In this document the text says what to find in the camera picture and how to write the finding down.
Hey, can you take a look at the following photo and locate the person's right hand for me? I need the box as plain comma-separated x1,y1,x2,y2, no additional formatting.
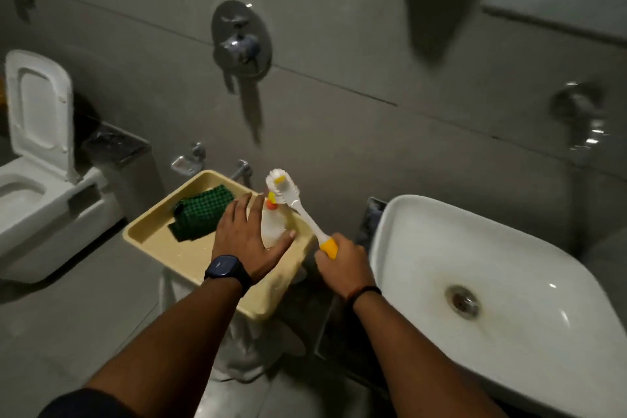
313,232,377,300

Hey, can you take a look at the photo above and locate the person's left hand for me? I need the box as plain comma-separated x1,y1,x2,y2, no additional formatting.
211,192,297,284

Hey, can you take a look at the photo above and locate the white bottle with orange cap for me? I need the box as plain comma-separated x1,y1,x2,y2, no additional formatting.
260,191,296,251

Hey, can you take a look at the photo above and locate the white and yellow scrub brush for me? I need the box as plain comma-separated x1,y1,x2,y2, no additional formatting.
265,168,340,261

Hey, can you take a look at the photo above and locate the person's left forearm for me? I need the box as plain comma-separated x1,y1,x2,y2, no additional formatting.
86,277,246,418

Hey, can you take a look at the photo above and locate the person's right forearm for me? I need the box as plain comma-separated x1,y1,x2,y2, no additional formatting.
350,291,496,418

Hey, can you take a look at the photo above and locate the black wristband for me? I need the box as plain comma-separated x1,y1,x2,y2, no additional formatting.
346,285,383,309

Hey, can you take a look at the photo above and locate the black smartwatch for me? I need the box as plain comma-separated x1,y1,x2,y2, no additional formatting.
203,254,253,297

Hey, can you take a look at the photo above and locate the cream plastic tray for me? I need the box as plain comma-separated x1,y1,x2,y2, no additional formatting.
122,169,317,322

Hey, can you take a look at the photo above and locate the small chrome angle valve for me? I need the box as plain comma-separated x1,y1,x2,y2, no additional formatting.
229,159,253,184

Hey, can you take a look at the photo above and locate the green checkered cloth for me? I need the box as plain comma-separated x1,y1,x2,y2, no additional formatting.
168,184,236,242

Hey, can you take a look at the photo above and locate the white plastic stool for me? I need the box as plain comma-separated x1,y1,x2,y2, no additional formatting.
159,263,307,382

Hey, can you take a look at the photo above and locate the chrome soap dish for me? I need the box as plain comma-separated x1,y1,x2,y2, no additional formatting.
170,142,207,177

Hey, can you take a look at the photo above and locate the chrome sink drain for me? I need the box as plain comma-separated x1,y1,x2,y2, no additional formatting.
444,284,482,321

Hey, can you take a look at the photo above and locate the white ceramic sink basin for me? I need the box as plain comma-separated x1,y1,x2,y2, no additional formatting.
368,194,627,418

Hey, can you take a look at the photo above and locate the dark stone ledge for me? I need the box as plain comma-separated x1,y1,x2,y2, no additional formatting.
80,122,152,167

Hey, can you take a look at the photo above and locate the chrome shower mixer valve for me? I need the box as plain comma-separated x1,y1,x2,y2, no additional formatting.
211,0,273,80

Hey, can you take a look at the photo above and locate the white toilet bowl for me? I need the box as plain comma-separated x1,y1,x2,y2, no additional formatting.
0,153,124,284

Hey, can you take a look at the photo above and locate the dark sleeve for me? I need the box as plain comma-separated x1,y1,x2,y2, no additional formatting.
38,387,144,418

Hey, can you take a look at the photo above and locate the white toilet seat lid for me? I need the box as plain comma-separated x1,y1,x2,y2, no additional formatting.
4,49,82,185

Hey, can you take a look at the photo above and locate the chrome wall tap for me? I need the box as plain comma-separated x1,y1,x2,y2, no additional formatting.
548,81,609,152

